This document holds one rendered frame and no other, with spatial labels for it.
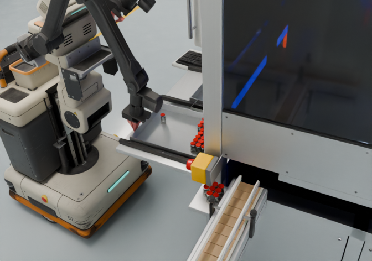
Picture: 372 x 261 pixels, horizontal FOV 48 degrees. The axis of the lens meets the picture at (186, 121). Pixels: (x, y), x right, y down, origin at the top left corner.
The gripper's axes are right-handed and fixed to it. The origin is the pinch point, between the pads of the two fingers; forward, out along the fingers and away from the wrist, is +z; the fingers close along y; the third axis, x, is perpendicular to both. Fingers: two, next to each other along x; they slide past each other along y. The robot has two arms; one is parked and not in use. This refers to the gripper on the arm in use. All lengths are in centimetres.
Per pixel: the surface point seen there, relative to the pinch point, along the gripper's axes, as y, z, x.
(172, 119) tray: 9.5, 1.2, 15.4
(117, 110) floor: -79, 106, 111
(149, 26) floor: -133, 114, 257
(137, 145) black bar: 5.5, 0.5, -7.3
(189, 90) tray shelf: 6.5, 1.7, 38.2
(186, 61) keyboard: -10, 9, 71
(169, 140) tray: 14.6, 0.4, 2.1
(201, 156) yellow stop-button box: 34.4, -18.2, -16.3
